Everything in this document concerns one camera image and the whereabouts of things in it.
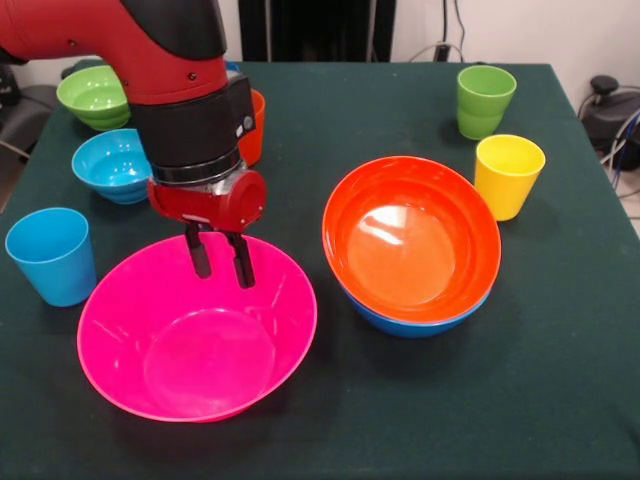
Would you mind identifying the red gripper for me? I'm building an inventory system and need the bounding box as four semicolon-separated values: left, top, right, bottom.
146;169;268;290

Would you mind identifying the large pink bowl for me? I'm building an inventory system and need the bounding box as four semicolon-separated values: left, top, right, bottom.
76;230;319;424

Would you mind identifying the orange cup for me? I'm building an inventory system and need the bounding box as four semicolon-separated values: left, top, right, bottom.
238;88;267;168

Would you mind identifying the light blue cup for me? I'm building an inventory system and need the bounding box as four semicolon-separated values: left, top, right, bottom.
4;207;98;308

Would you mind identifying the large orange bowl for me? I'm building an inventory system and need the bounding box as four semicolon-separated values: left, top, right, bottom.
321;155;503;324

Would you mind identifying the large blue bowl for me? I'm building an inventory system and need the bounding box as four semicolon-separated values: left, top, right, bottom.
339;279;494;340

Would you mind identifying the yellow cup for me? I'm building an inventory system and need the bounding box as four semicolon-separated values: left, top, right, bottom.
473;133;547;222

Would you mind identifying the green cup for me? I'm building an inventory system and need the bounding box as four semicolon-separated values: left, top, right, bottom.
456;64;518;141

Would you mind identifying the light blue ribbed bowl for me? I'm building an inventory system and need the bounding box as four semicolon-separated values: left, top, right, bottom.
71;128;154;206

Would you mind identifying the green ribbed bowl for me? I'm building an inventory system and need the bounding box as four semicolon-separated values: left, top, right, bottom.
55;64;133;132

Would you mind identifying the dark green tablecloth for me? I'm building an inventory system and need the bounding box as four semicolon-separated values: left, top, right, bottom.
0;58;640;480

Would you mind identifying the black plug with cables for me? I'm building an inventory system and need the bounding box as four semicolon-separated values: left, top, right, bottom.
407;0;469;63

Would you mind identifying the bundle of floor cables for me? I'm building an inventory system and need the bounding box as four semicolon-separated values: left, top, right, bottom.
599;107;640;221

